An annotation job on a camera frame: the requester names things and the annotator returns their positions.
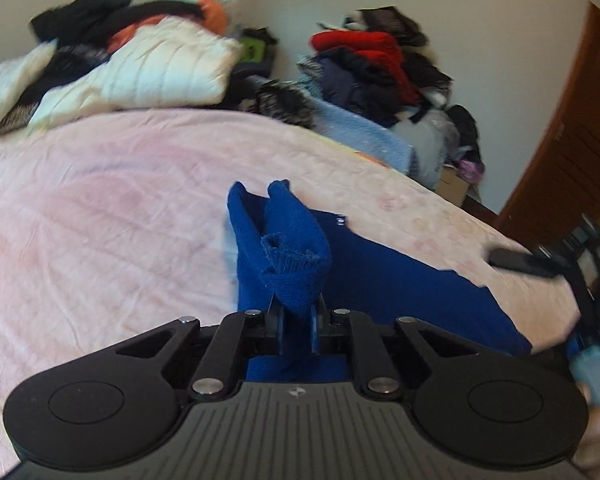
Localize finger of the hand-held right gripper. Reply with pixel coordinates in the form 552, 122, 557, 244
487, 246, 563, 279

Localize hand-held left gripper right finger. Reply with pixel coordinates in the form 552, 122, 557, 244
309, 294, 482, 403

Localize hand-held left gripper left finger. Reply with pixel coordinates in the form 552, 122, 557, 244
115, 294, 286, 403

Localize blue knit sweater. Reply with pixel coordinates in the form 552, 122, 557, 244
226, 178, 534, 384

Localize cardboard box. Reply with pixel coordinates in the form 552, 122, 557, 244
434, 164, 472, 207

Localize purple cloth item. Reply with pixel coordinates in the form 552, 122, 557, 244
456, 156, 484, 184

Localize brown wooden door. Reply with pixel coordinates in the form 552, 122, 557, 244
495, 1, 600, 252

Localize black bag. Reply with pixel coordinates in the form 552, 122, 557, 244
445, 104, 484, 162

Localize clear plastic bag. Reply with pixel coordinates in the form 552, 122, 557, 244
391, 106, 462, 189

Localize black clothing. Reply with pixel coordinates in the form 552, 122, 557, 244
404, 51, 454, 107

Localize pink bed blanket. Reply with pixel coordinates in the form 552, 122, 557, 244
0, 107, 584, 480

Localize spotted fur garment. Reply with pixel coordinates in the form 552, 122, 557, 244
254, 81, 317, 129

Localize navy jacket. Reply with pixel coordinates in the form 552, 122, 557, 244
319, 49, 407, 127

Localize dark bedside table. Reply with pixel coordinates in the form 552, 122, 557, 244
229, 54, 277, 112

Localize red garment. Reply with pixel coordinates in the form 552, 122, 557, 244
310, 30, 424, 107

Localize dark patterned clothing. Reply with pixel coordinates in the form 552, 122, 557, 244
344, 5, 429, 47

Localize green item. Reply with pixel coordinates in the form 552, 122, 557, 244
239, 30, 269, 62

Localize orange garment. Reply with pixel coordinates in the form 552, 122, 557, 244
106, 0, 232, 54

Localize dark patterned bed garment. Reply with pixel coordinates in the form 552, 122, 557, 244
0, 44, 112, 147

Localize black garment pile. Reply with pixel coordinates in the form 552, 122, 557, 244
29, 0, 207, 45

